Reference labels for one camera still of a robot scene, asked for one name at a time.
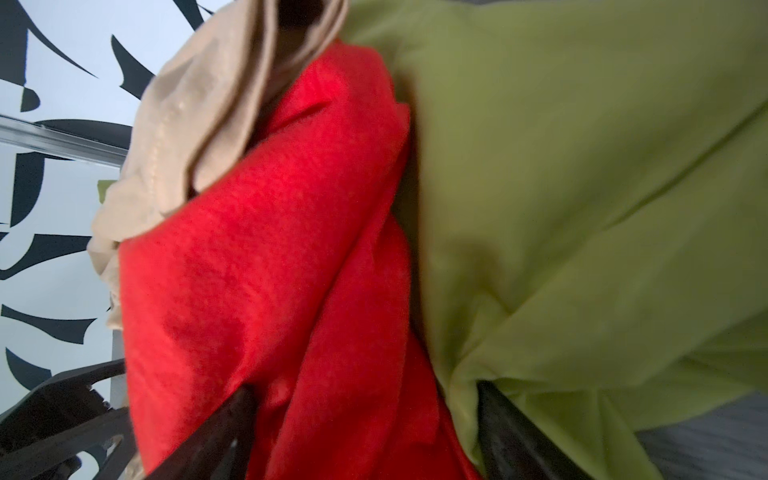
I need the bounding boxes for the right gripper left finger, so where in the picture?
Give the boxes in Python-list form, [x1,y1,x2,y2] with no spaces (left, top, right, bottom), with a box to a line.
[146,387,257,480]

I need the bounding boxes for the red cloth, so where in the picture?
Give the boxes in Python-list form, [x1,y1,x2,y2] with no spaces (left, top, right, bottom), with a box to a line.
[119,42,477,479]

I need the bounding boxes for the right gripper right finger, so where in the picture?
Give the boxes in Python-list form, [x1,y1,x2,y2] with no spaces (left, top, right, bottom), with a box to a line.
[477,381,589,480]

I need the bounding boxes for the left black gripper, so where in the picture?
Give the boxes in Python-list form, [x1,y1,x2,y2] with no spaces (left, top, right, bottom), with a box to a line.
[1,359,137,479]

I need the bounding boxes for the beige cloth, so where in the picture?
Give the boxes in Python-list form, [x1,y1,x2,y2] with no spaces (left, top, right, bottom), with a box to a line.
[87,1,349,330]

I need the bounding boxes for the green cloth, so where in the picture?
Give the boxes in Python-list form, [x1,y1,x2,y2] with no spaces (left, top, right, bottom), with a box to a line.
[342,1,767,479]

